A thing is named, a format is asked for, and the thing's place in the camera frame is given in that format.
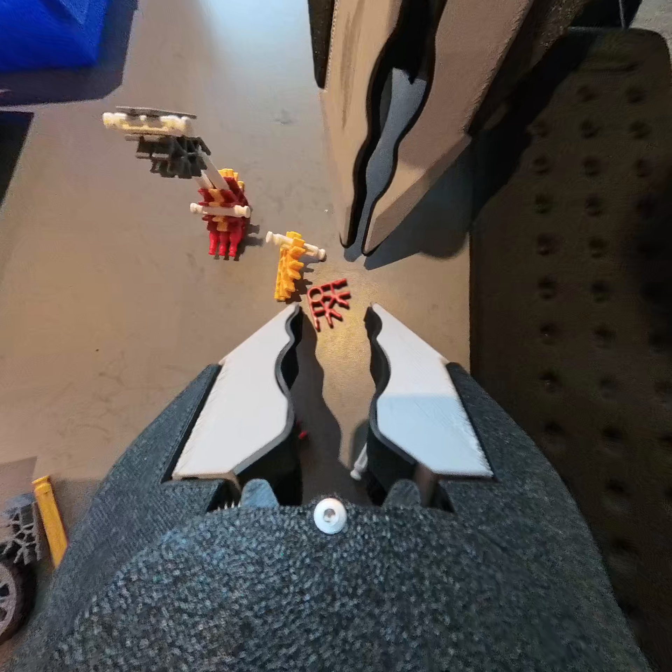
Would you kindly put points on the grey toy wheel with tyre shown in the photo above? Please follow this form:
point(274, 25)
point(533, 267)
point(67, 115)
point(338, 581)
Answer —
point(10, 598)

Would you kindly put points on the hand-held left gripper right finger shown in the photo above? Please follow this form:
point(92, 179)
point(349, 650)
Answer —
point(425, 420)

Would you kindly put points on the black perforated tray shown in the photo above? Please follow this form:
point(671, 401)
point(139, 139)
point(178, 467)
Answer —
point(577, 315)

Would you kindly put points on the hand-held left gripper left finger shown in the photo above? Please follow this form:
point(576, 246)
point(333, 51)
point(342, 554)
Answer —
point(236, 414)

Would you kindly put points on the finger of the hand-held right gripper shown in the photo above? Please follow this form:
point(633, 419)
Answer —
point(346, 105)
point(462, 78)

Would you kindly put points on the small red toy assembly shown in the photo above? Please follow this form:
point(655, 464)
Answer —
point(225, 220)

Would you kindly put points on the yellow fan connector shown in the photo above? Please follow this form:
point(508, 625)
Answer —
point(288, 273)

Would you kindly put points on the short white toy rod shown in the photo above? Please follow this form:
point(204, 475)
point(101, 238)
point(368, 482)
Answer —
point(359, 462)
point(278, 239)

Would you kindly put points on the small blue plastic bin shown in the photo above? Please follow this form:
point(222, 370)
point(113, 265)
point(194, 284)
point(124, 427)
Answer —
point(47, 31)

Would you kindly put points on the long yellow toy rod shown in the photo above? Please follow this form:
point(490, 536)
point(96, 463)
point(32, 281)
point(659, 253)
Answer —
point(50, 519)

